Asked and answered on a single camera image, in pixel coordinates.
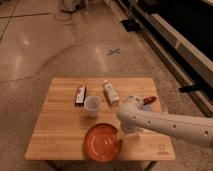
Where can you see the clear plastic cup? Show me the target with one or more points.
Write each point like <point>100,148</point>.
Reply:
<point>92,106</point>

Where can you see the orange ceramic bowl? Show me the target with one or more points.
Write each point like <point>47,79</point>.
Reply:
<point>101,143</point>

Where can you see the blue sponge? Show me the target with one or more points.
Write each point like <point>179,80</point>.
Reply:
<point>147,107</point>

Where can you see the wooden table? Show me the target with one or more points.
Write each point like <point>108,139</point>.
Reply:
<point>61,127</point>

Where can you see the white plastic bottle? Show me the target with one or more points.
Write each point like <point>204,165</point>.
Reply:
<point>110,93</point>

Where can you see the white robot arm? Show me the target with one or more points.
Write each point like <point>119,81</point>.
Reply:
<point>195,130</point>

